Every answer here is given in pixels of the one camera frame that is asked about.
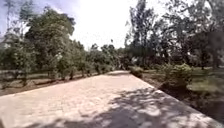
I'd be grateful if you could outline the green bush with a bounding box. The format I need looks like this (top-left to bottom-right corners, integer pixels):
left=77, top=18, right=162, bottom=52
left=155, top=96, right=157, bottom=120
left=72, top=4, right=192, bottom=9
left=159, top=63, right=195, bottom=93
left=129, top=65, right=145, bottom=79

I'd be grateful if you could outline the pale brick paved path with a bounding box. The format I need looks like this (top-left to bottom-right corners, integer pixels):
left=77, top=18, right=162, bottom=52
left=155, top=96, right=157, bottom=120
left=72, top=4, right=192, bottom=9
left=0, top=70, right=224, bottom=128

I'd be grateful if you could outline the row of trees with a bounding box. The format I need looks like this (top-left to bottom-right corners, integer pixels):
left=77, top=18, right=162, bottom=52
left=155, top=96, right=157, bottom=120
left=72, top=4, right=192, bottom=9
left=0, top=0, right=125, bottom=90
left=123, top=0, right=224, bottom=72

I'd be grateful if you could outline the bare earth and grass strip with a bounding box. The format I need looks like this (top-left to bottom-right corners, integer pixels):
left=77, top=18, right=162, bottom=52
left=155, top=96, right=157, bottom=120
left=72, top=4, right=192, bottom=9
left=0, top=69, right=111, bottom=98

